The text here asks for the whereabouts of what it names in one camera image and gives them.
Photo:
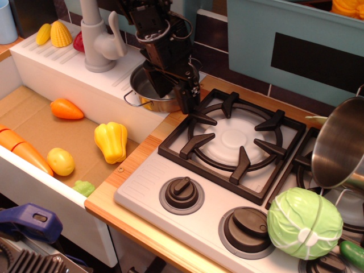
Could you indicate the yellow toy food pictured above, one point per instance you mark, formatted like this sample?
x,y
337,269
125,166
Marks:
x,y
350,8

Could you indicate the black metal camera mount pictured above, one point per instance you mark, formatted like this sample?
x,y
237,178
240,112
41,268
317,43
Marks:
x,y
29,256

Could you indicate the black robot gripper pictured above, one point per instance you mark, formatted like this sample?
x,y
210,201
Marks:
x,y
169,67

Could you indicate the red toy pepper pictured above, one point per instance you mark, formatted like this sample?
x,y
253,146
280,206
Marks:
x,y
78,43

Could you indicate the right black stove knob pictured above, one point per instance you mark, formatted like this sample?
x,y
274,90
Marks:
x,y
329,264

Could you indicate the teal toy cabinet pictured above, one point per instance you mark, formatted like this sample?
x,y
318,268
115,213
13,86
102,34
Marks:
x,y
302,49

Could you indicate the black right burner grate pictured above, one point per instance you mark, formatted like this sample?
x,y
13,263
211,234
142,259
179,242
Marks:
x,y
298,174

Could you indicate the yellow toy potato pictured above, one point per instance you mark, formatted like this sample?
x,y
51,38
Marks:
x,y
61,161

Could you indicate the small orange toy carrot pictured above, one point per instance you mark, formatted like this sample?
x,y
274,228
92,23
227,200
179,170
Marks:
x,y
65,109

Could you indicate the light blue cup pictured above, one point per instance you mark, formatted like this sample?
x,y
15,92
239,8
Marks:
x,y
8,29

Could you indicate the light green toy broccoli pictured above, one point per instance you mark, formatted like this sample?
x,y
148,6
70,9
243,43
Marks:
x,y
85,188

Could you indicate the black burner grate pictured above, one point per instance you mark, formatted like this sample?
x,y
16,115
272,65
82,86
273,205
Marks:
x,y
298,174
236,144

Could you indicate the large orange toy carrot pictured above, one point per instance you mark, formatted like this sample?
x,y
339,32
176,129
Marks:
x,y
19,146

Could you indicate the large steel pot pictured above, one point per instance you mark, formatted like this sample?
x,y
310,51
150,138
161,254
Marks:
x,y
337,159

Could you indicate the small yellow toy corn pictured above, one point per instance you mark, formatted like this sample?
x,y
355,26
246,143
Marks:
x,y
43,34

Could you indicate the grey toy faucet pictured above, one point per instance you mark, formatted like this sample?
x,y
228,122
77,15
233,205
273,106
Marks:
x,y
102,49

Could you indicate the black stove knob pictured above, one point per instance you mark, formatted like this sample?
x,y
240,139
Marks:
x,y
245,230
329,264
181,193

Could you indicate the blue clamp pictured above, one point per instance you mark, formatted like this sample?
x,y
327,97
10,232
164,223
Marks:
x,y
31,221

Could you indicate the green toy cabbage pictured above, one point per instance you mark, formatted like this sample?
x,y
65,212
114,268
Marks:
x,y
303,224

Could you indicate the grey toy stove top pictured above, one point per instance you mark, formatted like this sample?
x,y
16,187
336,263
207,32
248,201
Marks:
x,y
199,226

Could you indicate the left black stove knob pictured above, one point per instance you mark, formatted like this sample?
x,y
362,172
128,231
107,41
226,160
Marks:
x,y
181,193

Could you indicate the black left burner grate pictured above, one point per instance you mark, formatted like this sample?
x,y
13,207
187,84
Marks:
x,y
236,144

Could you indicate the yellow toy bell pepper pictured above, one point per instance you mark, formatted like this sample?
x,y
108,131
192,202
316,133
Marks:
x,y
111,139

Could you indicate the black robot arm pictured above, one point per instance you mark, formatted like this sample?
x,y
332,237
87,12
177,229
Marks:
x,y
151,17

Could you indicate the middle black stove knob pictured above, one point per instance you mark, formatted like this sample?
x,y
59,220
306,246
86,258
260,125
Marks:
x,y
245,230

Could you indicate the white toy sink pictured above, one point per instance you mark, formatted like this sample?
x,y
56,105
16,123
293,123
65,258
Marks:
x,y
33,76

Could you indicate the small steel pot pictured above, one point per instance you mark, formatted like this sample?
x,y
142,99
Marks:
x,y
143,94

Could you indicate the yellow toy corn cob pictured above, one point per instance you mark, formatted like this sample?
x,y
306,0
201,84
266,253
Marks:
x,y
60,35

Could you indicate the green toy cucumber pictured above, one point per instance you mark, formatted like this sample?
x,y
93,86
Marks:
x,y
352,252

